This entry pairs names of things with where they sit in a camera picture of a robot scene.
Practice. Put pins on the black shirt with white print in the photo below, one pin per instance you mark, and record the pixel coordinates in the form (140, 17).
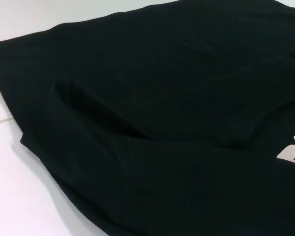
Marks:
(162, 98)

